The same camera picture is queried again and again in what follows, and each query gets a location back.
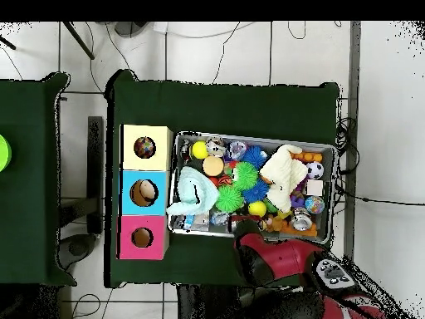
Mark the mint green muslin cloth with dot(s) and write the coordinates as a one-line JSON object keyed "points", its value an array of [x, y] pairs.
{"points": [[192, 193]]}

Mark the green furry monster toy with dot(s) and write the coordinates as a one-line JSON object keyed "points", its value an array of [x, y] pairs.
{"points": [[229, 198]]}

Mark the cream muslin cloth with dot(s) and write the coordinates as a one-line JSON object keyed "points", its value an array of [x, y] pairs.
{"points": [[285, 174]]}

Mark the colourful patterned knotted toy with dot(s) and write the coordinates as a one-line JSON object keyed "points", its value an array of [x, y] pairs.
{"points": [[145, 147]]}

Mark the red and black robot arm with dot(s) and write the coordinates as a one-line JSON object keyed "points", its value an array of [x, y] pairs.
{"points": [[285, 259]]}

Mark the wooden box with three holes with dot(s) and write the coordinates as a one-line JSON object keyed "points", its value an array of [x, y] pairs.
{"points": [[159, 199]]}

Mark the clear mesh bin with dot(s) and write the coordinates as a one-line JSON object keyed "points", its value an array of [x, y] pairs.
{"points": [[323, 222]]}

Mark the orange tiger striped ball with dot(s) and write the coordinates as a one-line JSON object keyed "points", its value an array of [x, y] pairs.
{"points": [[224, 179]]}

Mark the green spiky rubber ball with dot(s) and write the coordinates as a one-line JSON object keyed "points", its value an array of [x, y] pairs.
{"points": [[244, 175]]}

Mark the blue spiky rubber ball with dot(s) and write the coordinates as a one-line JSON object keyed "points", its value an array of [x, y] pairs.
{"points": [[255, 191]]}

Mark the blue furry monster toy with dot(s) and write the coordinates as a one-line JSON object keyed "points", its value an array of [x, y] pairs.
{"points": [[254, 156]]}

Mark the plain yellow ball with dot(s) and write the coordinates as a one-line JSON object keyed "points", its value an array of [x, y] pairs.
{"points": [[257, 208]]}

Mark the dark green table cloth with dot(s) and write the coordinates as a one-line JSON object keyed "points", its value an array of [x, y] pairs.
{"points": [[219, 106], [26, 199]]}

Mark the small black white soccer ball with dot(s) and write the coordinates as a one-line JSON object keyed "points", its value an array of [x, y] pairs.
{"points": [[315, 170]]}

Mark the black upright panel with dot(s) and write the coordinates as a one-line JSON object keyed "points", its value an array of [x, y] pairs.
{"points": [[96, 173]]}

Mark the grey round base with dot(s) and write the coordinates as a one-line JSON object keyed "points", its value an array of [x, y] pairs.
{"points": [[76, 251]]}

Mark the person's foot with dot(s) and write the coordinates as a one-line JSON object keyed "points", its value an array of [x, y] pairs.
{"points": [[129, 28]]}

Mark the grey vertical beam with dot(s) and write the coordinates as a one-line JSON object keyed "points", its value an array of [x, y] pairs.
{"points": [[355, 66]]}

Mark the thin black rod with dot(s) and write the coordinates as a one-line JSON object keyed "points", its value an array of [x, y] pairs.
{"points": [[76, 40]]}

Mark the bright green cup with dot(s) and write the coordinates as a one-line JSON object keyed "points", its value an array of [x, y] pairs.
{"points": [[3, 153]]}

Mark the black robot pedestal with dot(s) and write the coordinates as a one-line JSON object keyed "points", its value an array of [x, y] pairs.
{"points": [[206, 306]]}

